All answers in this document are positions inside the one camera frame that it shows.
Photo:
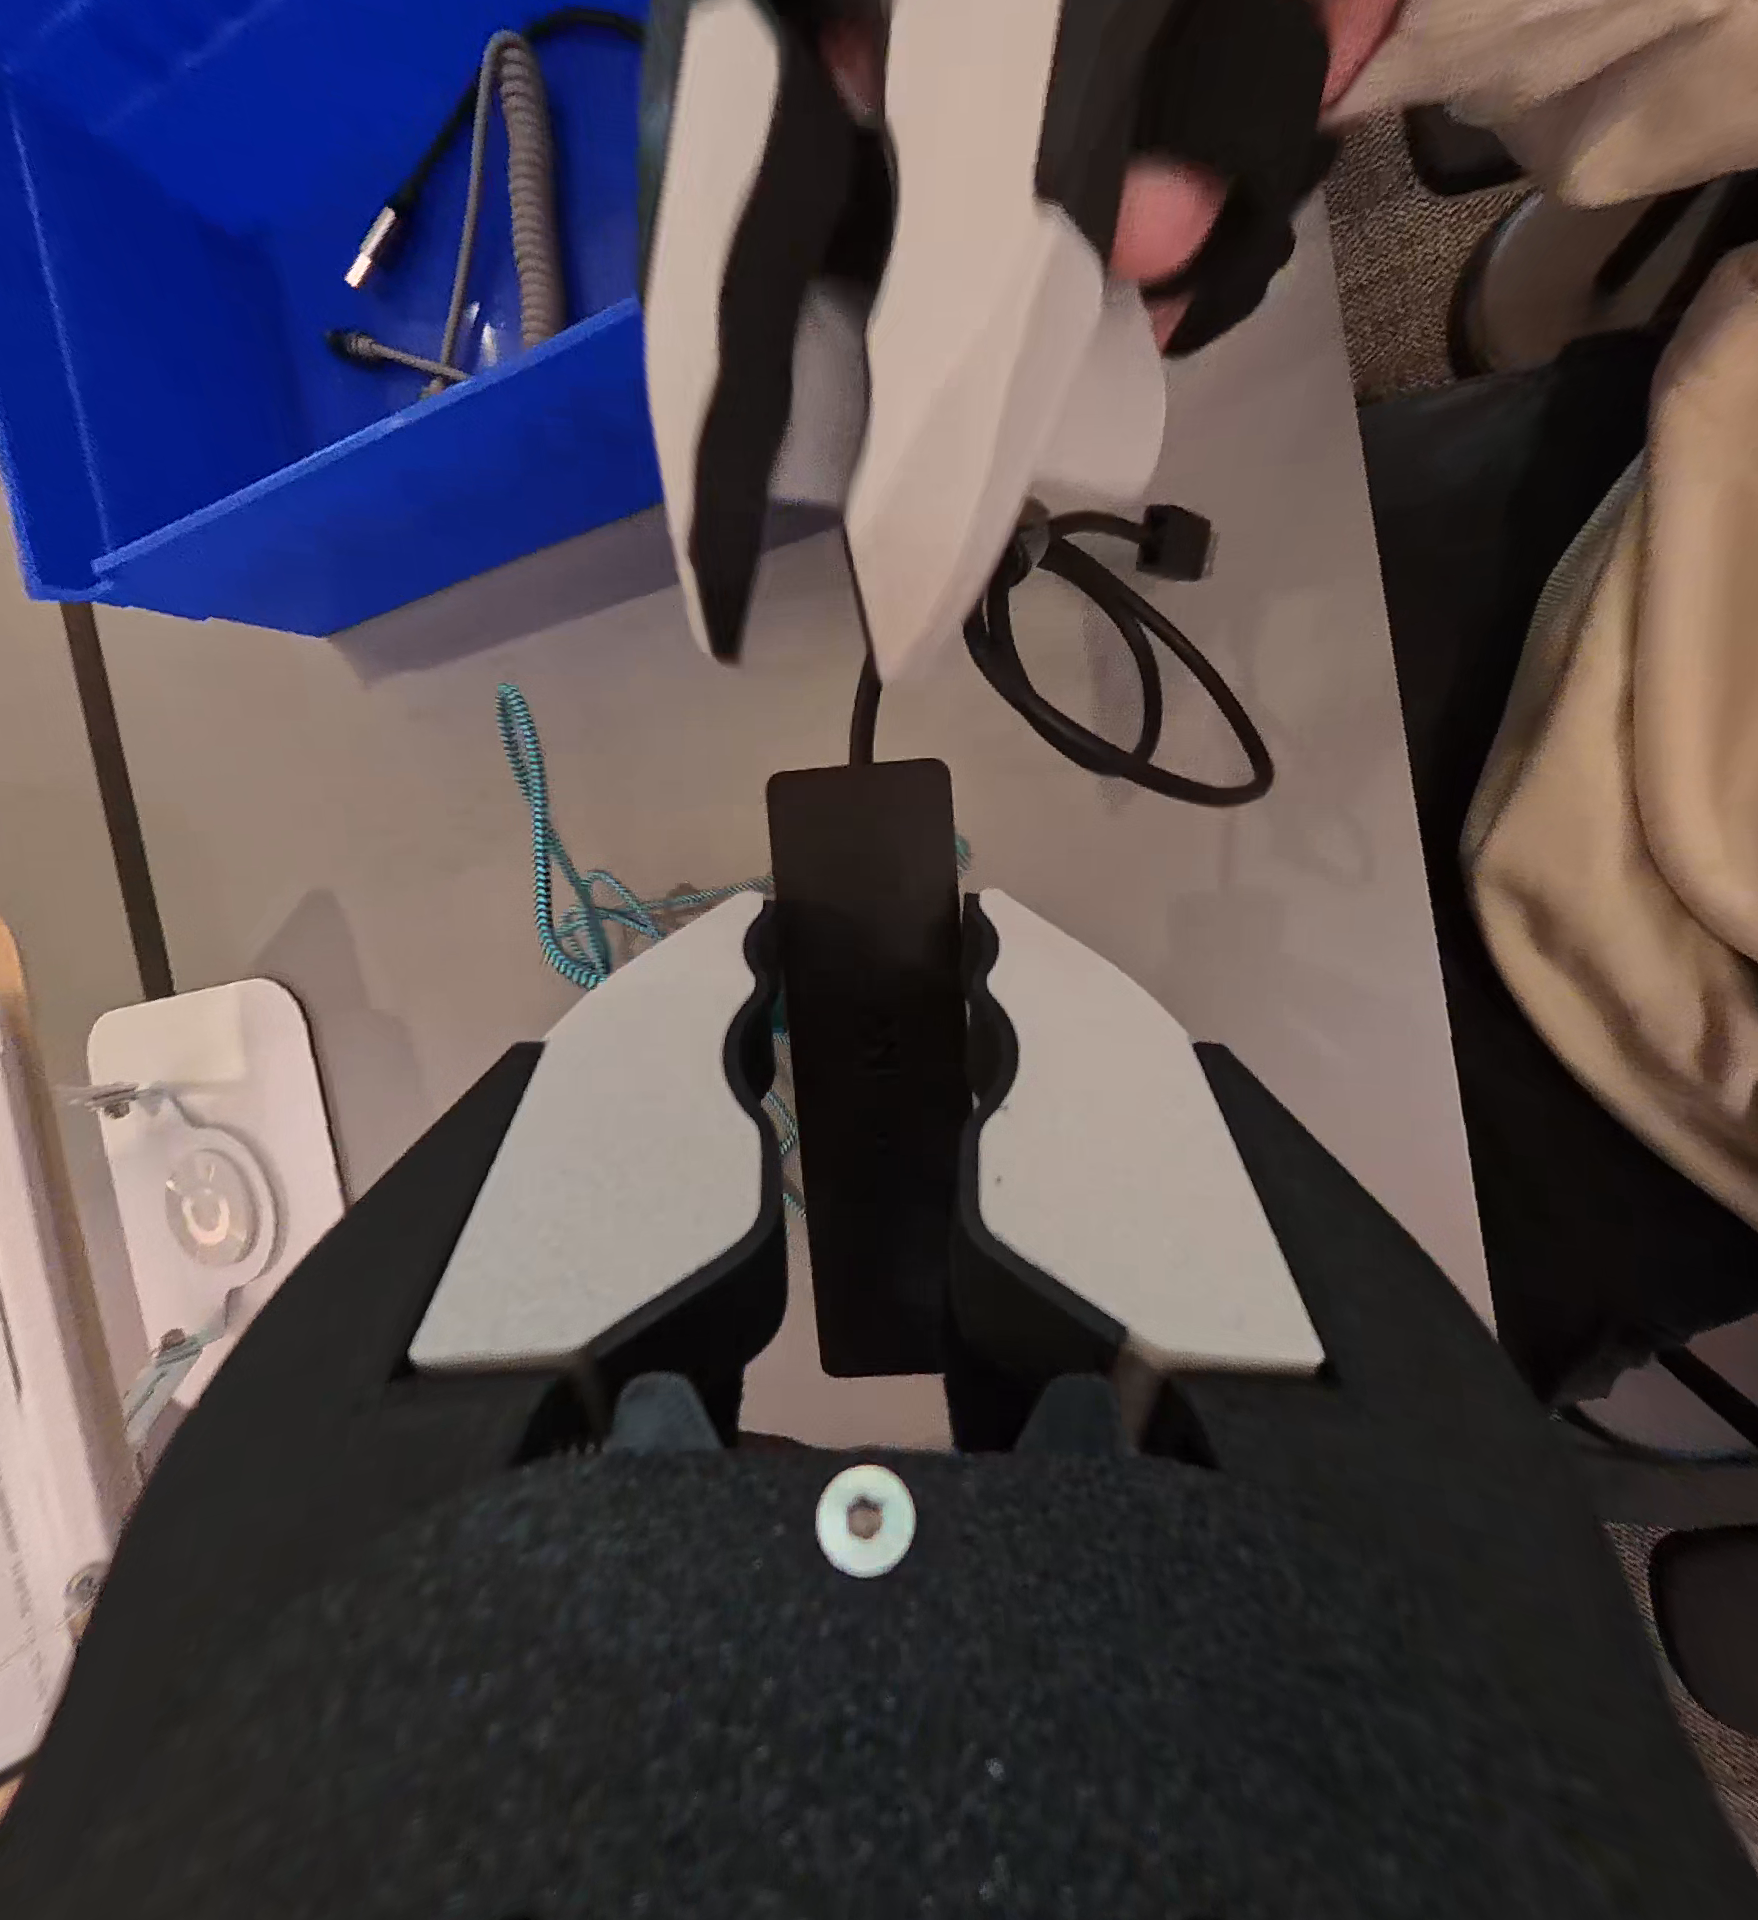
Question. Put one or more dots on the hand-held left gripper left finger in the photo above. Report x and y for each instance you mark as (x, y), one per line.
(609, 1184)

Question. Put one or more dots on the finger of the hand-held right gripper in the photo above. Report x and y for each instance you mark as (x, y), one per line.
(701, 301)
(969, 375)

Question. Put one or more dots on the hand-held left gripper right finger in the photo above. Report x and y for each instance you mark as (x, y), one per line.
(1133, 1184)

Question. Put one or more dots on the black usb hub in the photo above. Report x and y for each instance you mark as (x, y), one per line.
(864, 1049)

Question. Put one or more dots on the blue storage bin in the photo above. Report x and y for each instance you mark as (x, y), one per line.
(190, 180)

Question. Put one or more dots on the person's right hand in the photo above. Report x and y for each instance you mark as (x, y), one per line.
(1171, 225)

